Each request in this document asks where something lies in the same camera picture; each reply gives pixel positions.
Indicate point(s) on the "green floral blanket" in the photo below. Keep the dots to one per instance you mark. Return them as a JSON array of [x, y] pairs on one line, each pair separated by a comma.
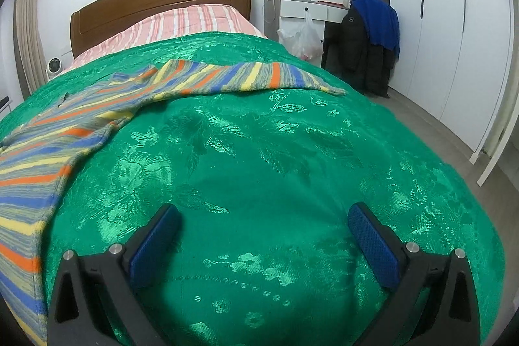
[[259, 167]]

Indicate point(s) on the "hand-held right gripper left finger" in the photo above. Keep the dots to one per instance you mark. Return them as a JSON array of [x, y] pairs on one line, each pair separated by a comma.
[[156, 244]]

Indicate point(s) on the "white plastic bag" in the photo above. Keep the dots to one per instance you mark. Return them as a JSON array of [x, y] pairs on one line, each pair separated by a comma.
[[302, 38]]

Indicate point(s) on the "pink striped pillow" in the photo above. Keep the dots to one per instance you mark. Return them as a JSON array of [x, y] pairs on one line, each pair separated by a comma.
[[182, 21]]

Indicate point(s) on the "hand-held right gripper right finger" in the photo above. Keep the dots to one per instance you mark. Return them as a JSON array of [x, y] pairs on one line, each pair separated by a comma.
[[373, 248]]

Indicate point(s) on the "striped knit sweater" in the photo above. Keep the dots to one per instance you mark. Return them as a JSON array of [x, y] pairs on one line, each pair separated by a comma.
[[81, 119]]

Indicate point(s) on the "small white fan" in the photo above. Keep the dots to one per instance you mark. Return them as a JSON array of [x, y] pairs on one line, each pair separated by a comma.
[[52, 67]]

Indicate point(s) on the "white door frame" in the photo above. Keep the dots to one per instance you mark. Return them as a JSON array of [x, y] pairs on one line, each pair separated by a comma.
[[492, 163]]

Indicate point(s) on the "white wardrobe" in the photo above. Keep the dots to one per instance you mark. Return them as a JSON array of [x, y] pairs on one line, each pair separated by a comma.
[[438, 25]]

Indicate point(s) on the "blue garment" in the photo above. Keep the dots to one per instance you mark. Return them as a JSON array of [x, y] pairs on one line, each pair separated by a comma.
[[377, 17]]

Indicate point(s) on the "beige curtain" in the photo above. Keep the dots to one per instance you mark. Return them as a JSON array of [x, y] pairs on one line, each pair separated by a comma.
[[28, 25]]

